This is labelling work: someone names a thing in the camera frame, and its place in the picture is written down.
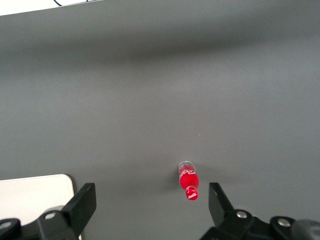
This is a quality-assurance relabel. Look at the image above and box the thin black floor cable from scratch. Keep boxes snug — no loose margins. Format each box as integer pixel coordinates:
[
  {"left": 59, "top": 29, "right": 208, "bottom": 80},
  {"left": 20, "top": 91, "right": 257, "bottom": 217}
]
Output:
[{"left": 53, "top": 0, "right": 90, "bottom": 6}]

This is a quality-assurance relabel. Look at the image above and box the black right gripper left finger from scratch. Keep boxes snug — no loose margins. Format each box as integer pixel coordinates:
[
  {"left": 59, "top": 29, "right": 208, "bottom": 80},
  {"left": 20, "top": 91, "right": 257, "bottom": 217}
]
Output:
[{"left": 0, "top": 182, "right": 97, "bottom": 240}]

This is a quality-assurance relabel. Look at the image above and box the red cola bottle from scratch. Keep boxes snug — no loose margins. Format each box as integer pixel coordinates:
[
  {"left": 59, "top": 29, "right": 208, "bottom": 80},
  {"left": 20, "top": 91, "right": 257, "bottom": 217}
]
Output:
[{"left": 178, "top": 160, "right": 200, "bottom": 202}]

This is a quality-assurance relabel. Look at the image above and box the pale pink plastic tray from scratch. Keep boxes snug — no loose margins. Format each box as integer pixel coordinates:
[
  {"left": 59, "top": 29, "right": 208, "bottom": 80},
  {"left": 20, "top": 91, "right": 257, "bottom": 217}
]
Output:
[{"left": 0, "top": 174, "right": 83, "bottom": 240}]

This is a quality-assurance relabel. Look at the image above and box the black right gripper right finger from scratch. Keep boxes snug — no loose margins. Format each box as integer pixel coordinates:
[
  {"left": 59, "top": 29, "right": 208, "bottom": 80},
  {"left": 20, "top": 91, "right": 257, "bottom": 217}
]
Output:
[{"left": 199, "top": 182, "right": 303, "bottom": 240}]

